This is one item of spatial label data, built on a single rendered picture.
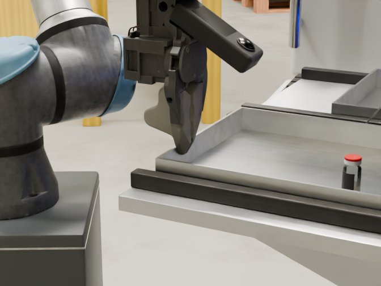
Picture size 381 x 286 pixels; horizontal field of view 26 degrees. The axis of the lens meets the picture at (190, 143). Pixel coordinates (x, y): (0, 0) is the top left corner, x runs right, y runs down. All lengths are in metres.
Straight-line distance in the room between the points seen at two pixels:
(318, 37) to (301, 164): 0.81
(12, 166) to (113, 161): 2.61
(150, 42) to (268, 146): 0.26
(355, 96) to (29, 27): 3.92
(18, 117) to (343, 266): 0.48
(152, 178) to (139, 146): 2.97
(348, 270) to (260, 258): 1.85
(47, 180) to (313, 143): 0.38
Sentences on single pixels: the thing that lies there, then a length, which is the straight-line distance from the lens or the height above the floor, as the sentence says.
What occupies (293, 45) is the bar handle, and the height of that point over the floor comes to 0.89.
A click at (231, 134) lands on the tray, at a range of 1.20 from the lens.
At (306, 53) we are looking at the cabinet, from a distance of 1.89.
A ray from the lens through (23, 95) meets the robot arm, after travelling 1.14.
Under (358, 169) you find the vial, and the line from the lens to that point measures 0.99.
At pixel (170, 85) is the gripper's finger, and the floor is 1.00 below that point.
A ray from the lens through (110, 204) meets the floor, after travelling 3.28.
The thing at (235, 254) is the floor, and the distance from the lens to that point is 2.86.
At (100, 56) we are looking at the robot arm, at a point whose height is 0.99.
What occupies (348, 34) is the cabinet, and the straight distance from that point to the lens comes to 1.86.
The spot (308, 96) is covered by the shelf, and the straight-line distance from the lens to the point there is 1.43.
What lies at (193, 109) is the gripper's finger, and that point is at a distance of 1.04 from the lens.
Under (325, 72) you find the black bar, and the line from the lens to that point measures 1.54.
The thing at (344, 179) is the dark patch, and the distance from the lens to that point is 0.99.
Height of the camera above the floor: 1.25
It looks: 18 degrees down
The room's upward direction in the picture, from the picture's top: straight up
